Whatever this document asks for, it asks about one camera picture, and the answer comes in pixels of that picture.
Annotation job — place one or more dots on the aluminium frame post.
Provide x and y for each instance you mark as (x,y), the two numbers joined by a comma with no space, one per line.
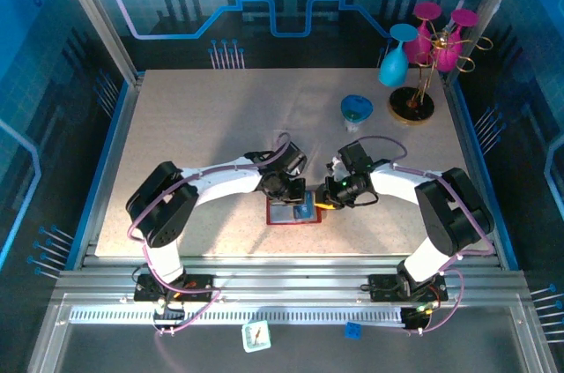
(484,16)
(100,20)

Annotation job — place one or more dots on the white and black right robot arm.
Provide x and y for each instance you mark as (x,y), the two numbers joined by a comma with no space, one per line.
(396,183)

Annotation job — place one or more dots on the blue credit card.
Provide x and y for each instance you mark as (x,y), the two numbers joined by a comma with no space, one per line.
(304,212)

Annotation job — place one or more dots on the aluminium frame rail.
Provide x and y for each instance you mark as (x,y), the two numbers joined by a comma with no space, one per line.
(286,276)

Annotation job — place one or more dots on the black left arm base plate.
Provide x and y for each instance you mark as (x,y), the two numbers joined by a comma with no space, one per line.
(200,280)

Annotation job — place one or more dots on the magenta wine glass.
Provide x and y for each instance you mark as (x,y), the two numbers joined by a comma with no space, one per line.
(418,44)
(447,57)

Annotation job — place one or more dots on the small blue cube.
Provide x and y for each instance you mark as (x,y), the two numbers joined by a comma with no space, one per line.
(353,331)

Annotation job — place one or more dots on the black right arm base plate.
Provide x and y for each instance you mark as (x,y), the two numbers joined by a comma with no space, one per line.
(379,287)

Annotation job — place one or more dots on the white square dial tag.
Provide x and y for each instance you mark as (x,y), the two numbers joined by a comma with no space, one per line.
(256,336)

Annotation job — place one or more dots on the clear cup with blue lid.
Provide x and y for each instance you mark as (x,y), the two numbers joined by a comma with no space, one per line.
(356,108)

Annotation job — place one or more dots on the blue table side trim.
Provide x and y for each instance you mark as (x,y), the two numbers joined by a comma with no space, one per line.
(473,148)
(109,148)

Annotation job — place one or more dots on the red card holder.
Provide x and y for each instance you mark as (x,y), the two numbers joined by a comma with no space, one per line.
(282,214)

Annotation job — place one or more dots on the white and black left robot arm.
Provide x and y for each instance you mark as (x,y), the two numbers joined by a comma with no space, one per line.
(229,181)

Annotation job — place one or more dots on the teal wine glass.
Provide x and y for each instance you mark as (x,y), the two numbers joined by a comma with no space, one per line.
(393,66)

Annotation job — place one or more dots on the black controller board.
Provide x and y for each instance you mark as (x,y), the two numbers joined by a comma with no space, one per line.
(169,315)
(414,318)

